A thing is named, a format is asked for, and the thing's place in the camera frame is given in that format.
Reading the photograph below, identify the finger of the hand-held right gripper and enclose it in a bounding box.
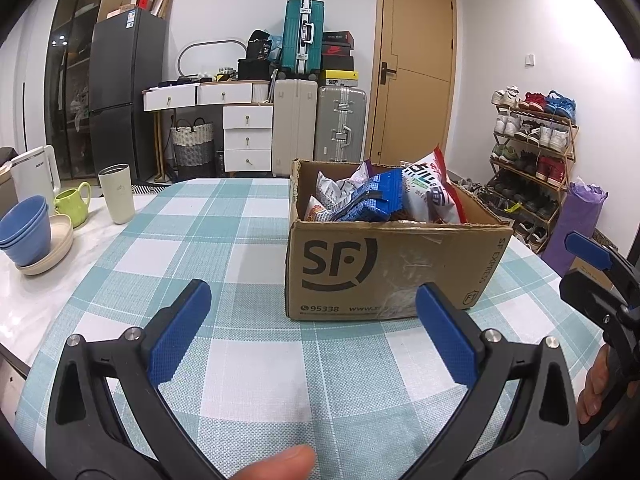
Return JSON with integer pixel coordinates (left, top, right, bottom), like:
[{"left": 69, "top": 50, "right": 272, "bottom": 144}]
[
  {"left": 565, "top": 231, "right": 640, "bottom": 286},
  {"left": 559, "top": 269, "right": 640, "bottom": 333}
]

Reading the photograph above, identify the beige suitcase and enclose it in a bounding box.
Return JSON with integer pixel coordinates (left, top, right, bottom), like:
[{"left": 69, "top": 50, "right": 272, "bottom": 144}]
[{"left": 272, "top": 78, "right": 319, "bottom": 177}]

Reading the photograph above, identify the white kettle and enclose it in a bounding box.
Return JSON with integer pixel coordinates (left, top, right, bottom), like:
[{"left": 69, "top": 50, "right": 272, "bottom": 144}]
[{"left": 10, "top": 145, "right": 62, "bottom": 206}]

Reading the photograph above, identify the white drawer desk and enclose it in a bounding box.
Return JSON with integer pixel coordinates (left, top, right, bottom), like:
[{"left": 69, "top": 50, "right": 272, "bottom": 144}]
[{"left": 141, "top": 81, "right": 275, "bottom": 173}]

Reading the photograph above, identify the wooden door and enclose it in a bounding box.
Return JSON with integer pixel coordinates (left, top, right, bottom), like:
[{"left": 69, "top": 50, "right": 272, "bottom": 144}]
[{"left": 364, "top": 0, "right": 457, "bottom": 167}]

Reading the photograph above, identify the teal suitcase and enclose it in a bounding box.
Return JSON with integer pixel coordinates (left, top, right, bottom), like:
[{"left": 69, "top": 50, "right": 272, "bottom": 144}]
[{"left": 281, "top": 0, "right": 327, "bottom": 80}]

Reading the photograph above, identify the dark glass cabinet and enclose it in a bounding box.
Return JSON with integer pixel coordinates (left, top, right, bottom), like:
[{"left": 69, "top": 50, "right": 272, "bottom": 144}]
[{"left": 44, "top": 0, "right": 141, "bottom": 171}]

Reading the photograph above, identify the green pitcher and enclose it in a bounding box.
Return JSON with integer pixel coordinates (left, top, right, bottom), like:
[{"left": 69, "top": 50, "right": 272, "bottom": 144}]
[{"left": 53, "top": 181, "right": 92, "bottom": 228}]

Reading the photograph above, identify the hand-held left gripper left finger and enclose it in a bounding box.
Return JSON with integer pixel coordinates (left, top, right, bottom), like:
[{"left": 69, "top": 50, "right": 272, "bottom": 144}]
[{"left": 45, "top": 279, "right": 226, "bottom": 480}]

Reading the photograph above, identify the white red snack bag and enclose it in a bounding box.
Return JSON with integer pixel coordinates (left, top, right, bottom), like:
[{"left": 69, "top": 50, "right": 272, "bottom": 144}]
[{"left": 402, "top": 146, "right": 468, "bottom": 223}]

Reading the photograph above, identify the black bag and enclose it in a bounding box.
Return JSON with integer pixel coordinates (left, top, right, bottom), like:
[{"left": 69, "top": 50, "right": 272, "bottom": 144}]
[{"left": 246, "top": 30, "right": 273, "bottom": 61}]

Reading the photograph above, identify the purple bag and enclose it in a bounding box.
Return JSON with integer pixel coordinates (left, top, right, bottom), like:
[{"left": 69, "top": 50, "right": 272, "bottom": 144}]
[{"left": 542, "top": 177, "right": 608, "bottom": 276}]

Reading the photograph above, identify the person's right hand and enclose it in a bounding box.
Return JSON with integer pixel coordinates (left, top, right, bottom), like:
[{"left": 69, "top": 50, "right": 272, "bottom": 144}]
[{"left": 577, "top": 347, "right": 631, "bottom": 433}]

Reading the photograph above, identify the person's left hand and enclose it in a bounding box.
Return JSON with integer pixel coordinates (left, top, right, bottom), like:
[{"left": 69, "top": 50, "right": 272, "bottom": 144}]
[{"left": 227, "top": 444, "right": 317, "bottom": 480}]

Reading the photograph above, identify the woven basket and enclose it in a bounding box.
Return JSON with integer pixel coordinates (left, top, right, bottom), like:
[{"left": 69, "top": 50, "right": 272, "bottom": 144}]
[{"left": 170, "top": 117, "right": 216, "bottom": 167}]

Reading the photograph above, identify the shoe rack with shoes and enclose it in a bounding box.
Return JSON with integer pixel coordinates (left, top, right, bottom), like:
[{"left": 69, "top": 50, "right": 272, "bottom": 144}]
[{"left": 457, "top": 86, "right": 578, "bottom": 253}]

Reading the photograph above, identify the black storage box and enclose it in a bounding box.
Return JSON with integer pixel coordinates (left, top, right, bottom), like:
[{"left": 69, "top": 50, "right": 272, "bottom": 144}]
[{"left": 236, "top": 59, "right": 273, "bottom": 81}]

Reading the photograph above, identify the beige bowl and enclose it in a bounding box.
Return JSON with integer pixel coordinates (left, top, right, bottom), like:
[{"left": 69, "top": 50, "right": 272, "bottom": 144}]
[{"left": 17, "top": 214, "right": 75, "bottom": 276}]

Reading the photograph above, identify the silver snack packet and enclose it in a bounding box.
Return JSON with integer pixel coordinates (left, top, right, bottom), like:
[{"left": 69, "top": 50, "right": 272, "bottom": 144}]
[{"left": 316, "top": 170, "right": 371, "bottom": 206}]

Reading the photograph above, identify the blue snack packet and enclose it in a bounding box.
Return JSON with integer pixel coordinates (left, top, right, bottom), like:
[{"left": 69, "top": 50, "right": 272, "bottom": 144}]
[{"left": 332, "top": 167, "right": 406, "bottom": 222}]

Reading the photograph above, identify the beige tumbler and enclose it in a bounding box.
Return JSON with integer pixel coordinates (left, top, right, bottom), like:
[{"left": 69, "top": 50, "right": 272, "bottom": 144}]
[{"left": 97, "top": 163, "right": 136, "bottom": 225}]

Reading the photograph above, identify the dark grey fridge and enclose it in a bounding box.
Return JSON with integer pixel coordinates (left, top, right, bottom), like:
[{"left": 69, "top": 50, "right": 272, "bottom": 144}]
[{"left": 89, "top": 8, "right": 168, "bottom": 181}]

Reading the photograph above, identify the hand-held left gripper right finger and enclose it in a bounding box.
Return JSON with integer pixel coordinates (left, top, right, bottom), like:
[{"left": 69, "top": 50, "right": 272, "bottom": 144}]
[{"left": 400, "top": 282, "right": 583, "bottom": 480}]

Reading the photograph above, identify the silver suitcase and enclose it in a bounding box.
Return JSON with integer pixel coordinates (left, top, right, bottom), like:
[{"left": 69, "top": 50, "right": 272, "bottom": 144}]
[{"left": 314, "top": 85, "right": 368, "bottom": 163}]

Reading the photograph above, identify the small cardboard box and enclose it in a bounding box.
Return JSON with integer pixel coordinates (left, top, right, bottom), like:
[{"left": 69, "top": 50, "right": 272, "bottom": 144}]
[{"left": 567, "top": 230, "right": 626, "bottom": 293}]

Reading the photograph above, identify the blue bowl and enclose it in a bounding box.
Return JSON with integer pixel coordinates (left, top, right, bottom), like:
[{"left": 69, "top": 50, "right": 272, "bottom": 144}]
[
  {"left": 0, "top": 196, "right": 51, "bottom": 251},
  {"left": 2, "top": 240, "right": 52, "bottom": 267}
]

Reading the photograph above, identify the arched mirror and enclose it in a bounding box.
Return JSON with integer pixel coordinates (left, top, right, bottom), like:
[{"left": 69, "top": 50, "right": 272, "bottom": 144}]
[{"left": 177, "top": 38, "right": 248, "bottom": 81}]

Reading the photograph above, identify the yellow black shoe box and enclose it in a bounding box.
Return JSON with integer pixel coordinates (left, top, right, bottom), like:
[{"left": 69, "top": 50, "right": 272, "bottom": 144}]
[{"left": 320, "top": 69, "right": 361, "bottom": 88}]

